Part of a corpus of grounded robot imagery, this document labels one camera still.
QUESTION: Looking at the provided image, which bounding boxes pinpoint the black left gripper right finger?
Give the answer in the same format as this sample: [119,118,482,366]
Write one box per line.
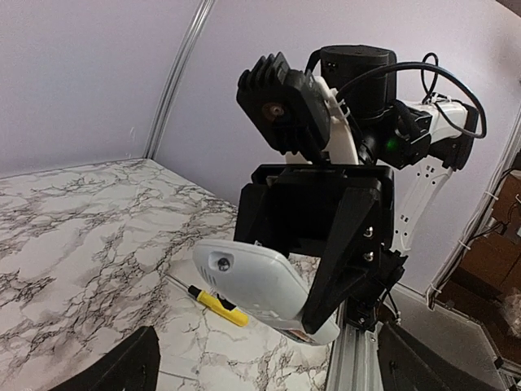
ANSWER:
[378,322,503,390]

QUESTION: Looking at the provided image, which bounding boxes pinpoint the aluminium corner post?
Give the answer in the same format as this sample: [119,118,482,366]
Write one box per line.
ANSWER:
[425,113,520,310]
[143,0,216,160]

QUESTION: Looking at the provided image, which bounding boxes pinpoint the yellow black screwdriver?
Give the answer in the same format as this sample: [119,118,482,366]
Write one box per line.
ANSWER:
[187,285,248,327]

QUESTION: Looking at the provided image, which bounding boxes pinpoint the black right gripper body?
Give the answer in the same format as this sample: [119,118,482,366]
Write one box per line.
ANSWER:
[234,164,395,257]

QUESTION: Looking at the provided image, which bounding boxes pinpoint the aluminium front table rail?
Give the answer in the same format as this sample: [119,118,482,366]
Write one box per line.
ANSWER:
[325,304,383,391]

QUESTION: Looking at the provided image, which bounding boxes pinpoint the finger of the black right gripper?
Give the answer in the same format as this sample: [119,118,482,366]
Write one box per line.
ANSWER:
[302,188,383,333]

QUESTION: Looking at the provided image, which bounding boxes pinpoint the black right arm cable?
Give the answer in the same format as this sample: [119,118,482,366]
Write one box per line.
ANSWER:
[337,51,488,140]

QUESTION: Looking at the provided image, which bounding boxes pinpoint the aluminium left corner post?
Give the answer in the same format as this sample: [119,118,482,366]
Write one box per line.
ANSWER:
[143,0,216,160]

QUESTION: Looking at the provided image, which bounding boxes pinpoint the white remote control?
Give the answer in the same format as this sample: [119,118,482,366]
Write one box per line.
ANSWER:
[193,239,340,346]

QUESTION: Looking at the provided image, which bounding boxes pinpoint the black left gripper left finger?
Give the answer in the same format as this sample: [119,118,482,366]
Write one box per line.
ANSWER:
[53,326,160,391]

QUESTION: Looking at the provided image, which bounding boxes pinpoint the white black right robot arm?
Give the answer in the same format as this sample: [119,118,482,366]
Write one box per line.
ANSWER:
[234,45,487,345]

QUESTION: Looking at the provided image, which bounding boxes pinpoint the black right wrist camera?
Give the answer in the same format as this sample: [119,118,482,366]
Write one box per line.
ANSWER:
[236,52,331,164]

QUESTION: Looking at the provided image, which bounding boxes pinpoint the aluminium right corner post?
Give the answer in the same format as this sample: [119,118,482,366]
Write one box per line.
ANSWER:
[425,113,520,310]

